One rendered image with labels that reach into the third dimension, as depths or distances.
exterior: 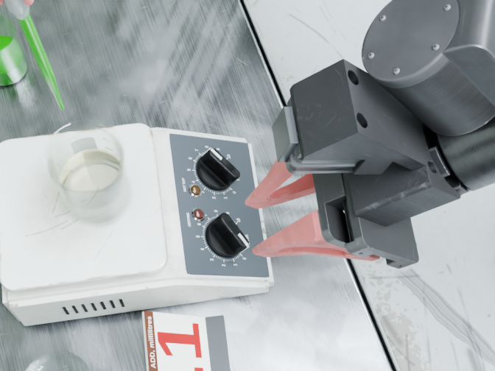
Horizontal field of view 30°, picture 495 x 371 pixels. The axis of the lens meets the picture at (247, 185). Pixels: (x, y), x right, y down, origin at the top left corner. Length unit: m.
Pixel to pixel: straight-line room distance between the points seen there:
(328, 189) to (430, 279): 0.23
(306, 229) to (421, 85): 0.14
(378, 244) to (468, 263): 0.24
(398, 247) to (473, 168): 0.07
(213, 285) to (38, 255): 0.13
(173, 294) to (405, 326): 0.19
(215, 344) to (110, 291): 0.10
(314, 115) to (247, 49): 0.36
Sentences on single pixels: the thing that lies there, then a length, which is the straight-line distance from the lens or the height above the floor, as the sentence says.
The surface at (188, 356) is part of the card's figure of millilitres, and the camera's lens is 0.71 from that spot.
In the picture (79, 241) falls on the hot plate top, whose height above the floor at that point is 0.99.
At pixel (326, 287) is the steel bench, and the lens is 0.75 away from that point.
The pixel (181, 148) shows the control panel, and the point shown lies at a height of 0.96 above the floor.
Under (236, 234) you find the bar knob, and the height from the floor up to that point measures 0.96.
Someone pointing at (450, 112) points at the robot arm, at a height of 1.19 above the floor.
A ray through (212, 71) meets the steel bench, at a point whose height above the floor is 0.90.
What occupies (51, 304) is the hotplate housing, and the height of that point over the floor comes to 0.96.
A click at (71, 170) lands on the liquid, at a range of 0.66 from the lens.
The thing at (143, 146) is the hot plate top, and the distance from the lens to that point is 0.70.
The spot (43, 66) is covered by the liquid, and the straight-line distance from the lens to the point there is 0.55.
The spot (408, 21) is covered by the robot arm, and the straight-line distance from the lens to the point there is 0.48.
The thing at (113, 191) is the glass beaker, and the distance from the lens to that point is 0.62.
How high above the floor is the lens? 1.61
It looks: 67 degrees down
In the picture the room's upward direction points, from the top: 1 degrees clockwise
